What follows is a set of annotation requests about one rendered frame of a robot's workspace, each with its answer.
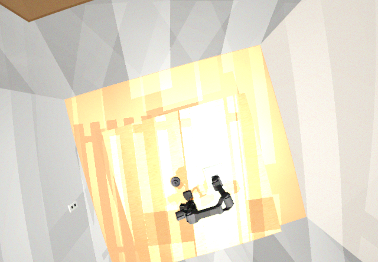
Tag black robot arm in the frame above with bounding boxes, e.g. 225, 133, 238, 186
175, 174, 234, 225

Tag grey round pedestal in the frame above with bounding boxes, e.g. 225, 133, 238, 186
171, 176, 181, 188

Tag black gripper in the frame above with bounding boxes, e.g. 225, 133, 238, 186
183, 189, 197, 208

